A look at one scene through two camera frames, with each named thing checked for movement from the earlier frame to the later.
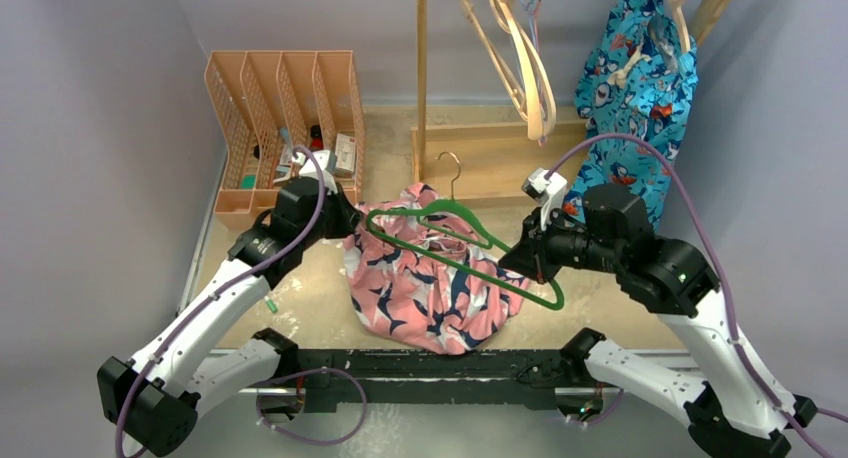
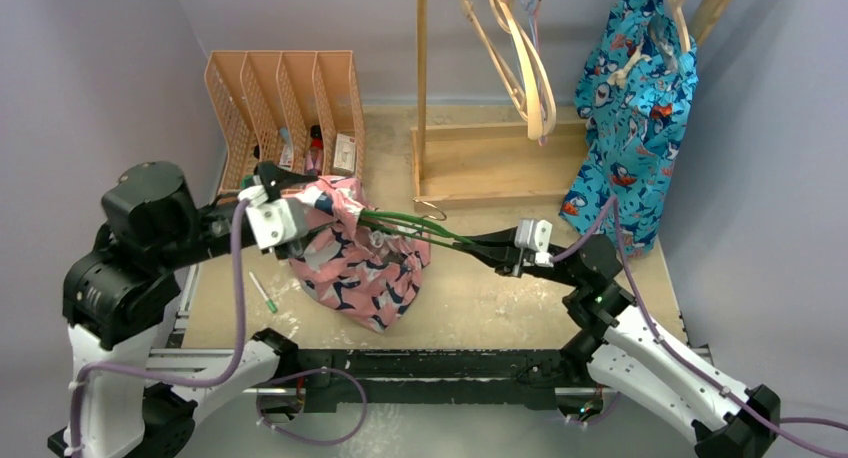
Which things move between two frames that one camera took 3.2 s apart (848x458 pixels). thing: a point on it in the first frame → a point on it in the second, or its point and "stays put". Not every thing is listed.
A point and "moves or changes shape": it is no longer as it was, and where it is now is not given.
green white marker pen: x=270 y=303 stays put
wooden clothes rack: x=487 y=163 stays put
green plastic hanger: x=494 y=240 → x=425 y=227
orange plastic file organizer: x=270 y=103 stays put
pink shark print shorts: x=423 y=277 moves or changes shape
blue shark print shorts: x=634 y=88 stays put
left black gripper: x=348 y=215 → x=280 y=178
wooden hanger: x=513 y=52 stays put
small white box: x=345 y=154 stays put
